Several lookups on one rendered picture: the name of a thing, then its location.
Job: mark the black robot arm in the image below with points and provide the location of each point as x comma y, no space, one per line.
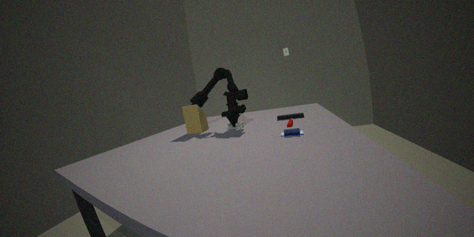
201,97

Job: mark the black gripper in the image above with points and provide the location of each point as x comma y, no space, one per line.
232,116

